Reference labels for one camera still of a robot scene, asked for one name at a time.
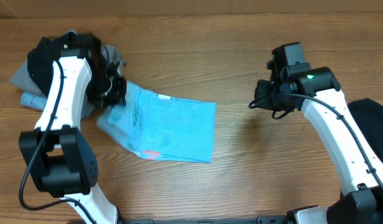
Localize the grey folded garment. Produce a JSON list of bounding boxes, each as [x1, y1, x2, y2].
[[10, 32, 126, 121]]

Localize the black folded shirt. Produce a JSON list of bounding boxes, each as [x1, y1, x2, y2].
[[27, 32, 76, 96]]

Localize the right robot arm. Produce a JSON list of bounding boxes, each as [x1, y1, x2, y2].
[[249, 42, 383, 224]]

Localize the light blue folded jeans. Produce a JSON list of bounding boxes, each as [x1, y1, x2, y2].
[[21, 92, 47, 111]]

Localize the light blue printed t-shirt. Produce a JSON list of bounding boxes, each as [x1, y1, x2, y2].
[[96, 82, 216, 163]]

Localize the black garment at right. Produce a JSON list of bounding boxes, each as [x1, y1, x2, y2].
[[348, 98, 383, 163]]

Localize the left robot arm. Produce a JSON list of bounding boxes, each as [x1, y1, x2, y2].
[[11, 31, 127, 223]]

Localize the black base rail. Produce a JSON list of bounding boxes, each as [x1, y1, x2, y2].
[[120, 215, 294, 224]]

